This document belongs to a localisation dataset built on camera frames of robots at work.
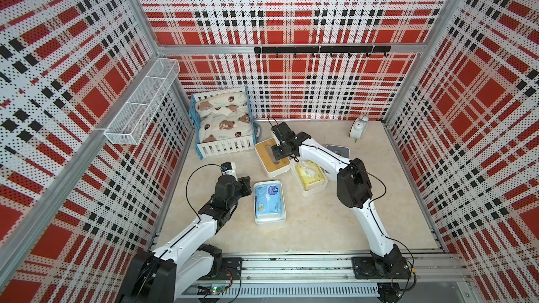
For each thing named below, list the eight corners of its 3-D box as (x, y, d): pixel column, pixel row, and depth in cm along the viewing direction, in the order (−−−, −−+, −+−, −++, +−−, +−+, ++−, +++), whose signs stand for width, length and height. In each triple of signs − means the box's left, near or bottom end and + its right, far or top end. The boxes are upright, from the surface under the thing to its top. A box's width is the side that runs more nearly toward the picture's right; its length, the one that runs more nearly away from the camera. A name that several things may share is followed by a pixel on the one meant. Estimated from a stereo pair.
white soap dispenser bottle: (346, 137, 113) (351, 124, 105) (354, 127, 118) (360, 113, 110) (356, 143, 111) (362, 129, 103) (365, 132, 116) (371, 118, 108)
